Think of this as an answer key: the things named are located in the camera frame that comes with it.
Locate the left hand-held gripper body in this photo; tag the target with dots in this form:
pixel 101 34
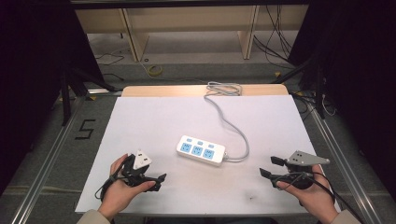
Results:
pixel 137 174

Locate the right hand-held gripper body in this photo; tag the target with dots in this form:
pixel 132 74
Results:
pixel 299 174

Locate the white power strip blue sockets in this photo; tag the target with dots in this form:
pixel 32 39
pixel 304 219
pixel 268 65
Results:
pixel 201 150

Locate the person's right hand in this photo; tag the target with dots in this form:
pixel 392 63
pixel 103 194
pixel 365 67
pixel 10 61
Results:
pixel 311 199

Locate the person's left hand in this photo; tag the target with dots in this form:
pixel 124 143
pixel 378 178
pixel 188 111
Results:
pixel 120 196

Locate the white board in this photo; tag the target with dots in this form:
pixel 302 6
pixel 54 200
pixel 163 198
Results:
pixel 149 124

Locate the black metal stand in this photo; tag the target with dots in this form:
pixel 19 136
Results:
pixel 67 93
pixel 319 84

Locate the light wooden table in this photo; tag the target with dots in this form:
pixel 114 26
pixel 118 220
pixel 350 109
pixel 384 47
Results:
pixel 162 90

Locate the yellow tape roll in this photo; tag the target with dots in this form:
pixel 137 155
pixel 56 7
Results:
pixel 154 70

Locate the dark curtain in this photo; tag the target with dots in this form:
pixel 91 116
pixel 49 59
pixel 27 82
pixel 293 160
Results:
pixel 358 77
pixel 31 77

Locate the aluminium floor rail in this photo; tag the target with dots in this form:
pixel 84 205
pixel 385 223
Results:
pixel 345 161
pixel 46 161

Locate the light wooden desk frame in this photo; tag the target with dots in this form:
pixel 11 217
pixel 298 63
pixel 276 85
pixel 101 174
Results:
pixel 137 34

